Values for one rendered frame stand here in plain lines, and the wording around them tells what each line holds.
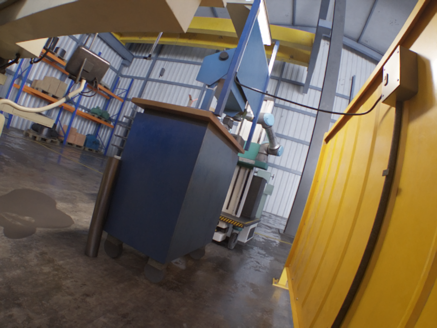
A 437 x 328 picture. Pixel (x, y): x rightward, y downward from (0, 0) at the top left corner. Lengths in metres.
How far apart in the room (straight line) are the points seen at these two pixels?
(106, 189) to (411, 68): 1.39
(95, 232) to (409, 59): 1.54
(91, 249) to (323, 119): 4.75
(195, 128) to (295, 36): 7.74
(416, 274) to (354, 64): 12.11
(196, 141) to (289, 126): 9.31
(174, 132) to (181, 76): 11.06
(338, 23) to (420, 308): 6.55
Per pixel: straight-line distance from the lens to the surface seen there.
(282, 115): 10.50
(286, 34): 8.76
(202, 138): 1.17
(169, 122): 1.28
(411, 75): 0.69
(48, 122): 3.37
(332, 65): 5.85
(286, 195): 9.96
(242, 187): 2.71
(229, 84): 1.19
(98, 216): 1.38
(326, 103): 5.36
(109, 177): 1.33
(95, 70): 2.05
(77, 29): 1.06
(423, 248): 0.49
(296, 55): 9.59
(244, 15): 1.62
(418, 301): 0.45
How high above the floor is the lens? 0.66
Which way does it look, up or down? 4 degrees up
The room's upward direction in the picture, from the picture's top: 18 degrees clockwise
